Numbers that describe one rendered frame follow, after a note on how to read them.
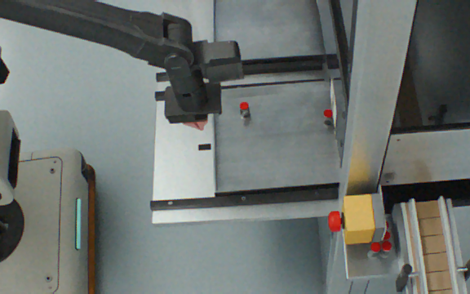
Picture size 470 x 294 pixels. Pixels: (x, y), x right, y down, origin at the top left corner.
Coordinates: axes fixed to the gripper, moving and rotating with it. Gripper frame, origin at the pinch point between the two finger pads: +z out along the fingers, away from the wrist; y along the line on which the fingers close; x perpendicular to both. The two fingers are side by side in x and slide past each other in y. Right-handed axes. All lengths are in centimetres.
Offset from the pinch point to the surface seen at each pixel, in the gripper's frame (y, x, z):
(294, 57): 19.1, 28.4, 18.2
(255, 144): 8.6, 6.8, 20.6
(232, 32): 4.2, 40.1, 20.4
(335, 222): 23.9, -18.5, 8.1
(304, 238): 18, 19, 109
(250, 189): 7.3, -5.7, 17.3
